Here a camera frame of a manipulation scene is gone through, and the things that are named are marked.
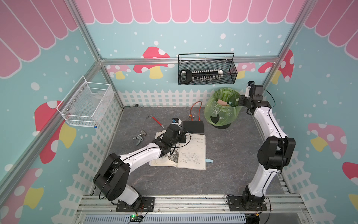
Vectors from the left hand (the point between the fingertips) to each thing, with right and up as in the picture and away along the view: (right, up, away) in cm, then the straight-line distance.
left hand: (185, 134), depth 87 cm
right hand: (+38, +24, +4) cm, 45 cm away
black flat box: (+6, +4, +20) cm, 21 cm away
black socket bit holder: (+1, +38, +3) cm, 38 cm away
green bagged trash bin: (+24, +17, +1) cm, 29 cm away
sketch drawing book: (+4, -14, +5) cm, 15 cm away
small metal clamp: (-33, -3, +13) cm, 36 cm away
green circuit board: (-26, -42, -14) cm, 52 cm away
